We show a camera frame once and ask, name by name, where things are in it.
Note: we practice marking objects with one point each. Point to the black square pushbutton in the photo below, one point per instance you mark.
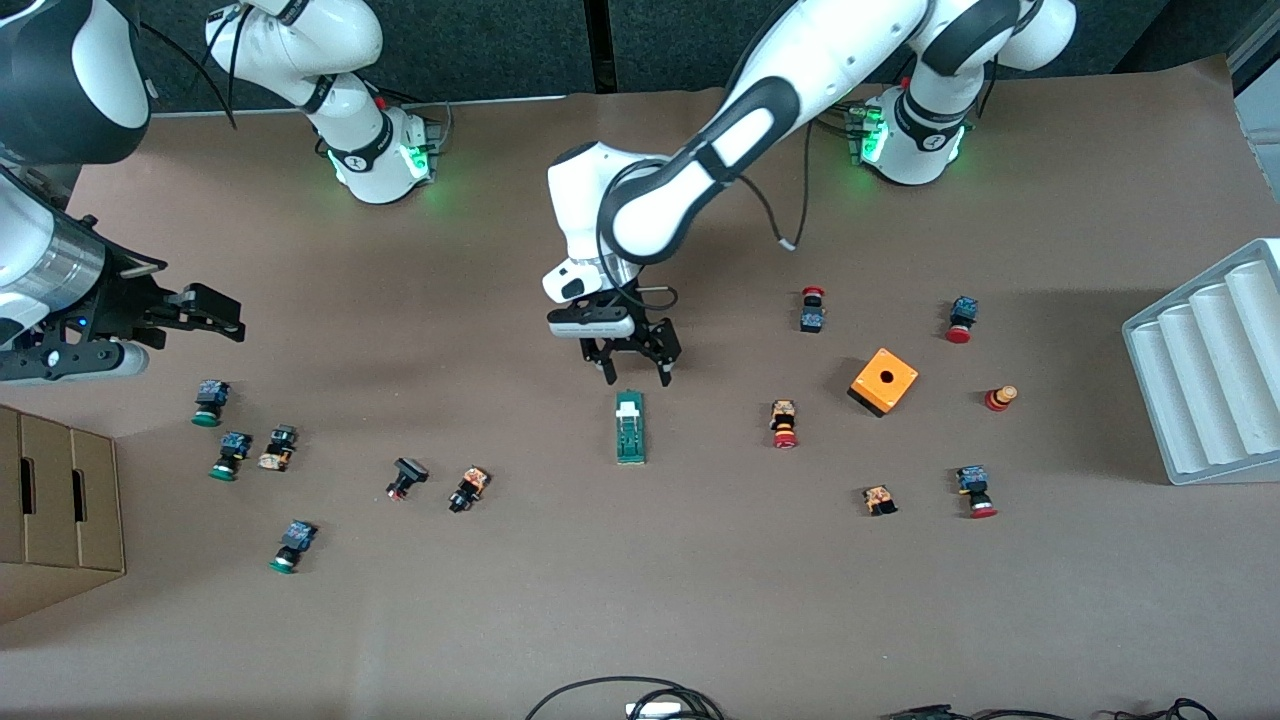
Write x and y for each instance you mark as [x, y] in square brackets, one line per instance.
[408, 470]

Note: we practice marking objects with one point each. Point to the orange button enclosure box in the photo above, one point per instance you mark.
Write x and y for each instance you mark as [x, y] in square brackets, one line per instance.
[895, 388]

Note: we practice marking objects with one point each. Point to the red pushbutton blue block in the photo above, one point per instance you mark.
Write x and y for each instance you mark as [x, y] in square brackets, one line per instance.
[972, 480]
[964, 310]

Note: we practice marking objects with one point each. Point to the white plug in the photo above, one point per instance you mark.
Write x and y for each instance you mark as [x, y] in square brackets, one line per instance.
[655, 712]

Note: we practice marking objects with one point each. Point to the black selector orange block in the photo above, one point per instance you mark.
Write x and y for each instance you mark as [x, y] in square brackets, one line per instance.
[470, 485]

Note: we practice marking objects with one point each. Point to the black vertical post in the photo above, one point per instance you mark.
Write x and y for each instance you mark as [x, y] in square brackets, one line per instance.
[599, 45]

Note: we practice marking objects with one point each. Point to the green pushbutton blue block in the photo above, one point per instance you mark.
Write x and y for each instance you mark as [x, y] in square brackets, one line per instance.
[297, 536]
[233, 445]
[211, 395]

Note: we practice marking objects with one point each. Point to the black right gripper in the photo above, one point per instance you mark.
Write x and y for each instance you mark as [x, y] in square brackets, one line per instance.
[128, 309]

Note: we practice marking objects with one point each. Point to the red button blue block top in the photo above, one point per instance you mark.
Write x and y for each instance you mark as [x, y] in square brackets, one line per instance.
[812, 320]

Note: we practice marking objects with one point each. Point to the orange black contact block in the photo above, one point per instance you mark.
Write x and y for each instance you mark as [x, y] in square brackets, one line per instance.
[879, 499]

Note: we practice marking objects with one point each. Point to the brown cardboard box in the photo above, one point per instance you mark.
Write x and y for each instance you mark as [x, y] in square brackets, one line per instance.
[50, 560]

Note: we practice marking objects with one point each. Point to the red pushbutton orange block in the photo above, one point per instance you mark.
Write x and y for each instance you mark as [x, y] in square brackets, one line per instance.
[783, 415]

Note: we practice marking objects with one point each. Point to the grey metal frame rail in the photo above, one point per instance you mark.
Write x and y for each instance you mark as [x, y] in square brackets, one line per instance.
[1262, 110]

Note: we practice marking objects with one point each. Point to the grey ribbed plastic tray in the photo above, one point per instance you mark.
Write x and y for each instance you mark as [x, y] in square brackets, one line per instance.
[1210, 400]

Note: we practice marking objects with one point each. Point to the black switch orange block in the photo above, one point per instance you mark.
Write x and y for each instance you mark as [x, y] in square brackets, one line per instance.
[280, 440]

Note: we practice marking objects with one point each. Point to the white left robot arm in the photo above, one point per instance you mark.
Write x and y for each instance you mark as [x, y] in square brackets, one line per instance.
[660, 210]

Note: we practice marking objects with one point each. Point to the brown paper table cover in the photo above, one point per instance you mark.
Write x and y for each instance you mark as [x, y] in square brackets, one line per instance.
[640, 600]

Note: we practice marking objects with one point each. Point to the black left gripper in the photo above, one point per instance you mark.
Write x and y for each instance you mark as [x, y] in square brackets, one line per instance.
[632, 349]

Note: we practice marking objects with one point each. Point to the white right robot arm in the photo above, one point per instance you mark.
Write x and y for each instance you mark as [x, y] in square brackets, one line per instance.
[110, 80]

